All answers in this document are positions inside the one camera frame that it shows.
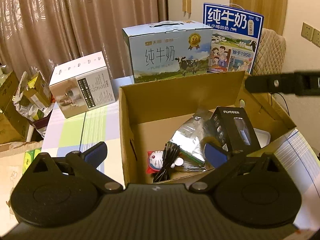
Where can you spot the plaid bed sheet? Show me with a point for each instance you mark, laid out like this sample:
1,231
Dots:
82,131

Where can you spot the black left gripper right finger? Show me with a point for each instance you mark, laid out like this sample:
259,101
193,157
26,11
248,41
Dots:
223,163

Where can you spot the beige quilted chair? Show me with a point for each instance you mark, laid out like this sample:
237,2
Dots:
271,53

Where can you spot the green tissue pack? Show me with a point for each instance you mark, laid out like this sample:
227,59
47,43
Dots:
29,156

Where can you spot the black shaver box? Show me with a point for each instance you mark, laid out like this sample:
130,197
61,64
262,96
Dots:
233,130

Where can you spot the trash bin with boxes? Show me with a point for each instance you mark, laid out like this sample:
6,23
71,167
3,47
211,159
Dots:
33,100

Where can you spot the white square plastic container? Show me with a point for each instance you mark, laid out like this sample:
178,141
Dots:
263,137

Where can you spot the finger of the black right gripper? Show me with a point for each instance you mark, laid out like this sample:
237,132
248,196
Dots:
277,83

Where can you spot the wall socket pair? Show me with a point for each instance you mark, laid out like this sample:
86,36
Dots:
311,34

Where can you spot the red Doraemon figurine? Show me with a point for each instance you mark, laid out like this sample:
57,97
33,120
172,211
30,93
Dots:
155,162

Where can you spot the light blue milk carton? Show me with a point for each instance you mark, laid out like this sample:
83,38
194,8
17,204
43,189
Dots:
168,49

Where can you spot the silver foil pouch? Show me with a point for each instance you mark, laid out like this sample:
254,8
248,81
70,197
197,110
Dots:
189,137

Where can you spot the brown curtain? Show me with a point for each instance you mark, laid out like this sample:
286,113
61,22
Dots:
38,35

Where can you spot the dark blue milk carton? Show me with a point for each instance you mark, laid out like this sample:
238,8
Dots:
235,38

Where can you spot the brown cardboard box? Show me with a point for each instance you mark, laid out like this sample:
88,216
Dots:
151,112

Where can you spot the white appliance box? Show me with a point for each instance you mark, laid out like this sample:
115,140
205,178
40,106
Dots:
82,85

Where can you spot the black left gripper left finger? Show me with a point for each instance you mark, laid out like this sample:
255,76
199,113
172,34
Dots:
85,166

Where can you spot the brown carton with white cutout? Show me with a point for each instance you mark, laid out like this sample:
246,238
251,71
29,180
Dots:
14,127

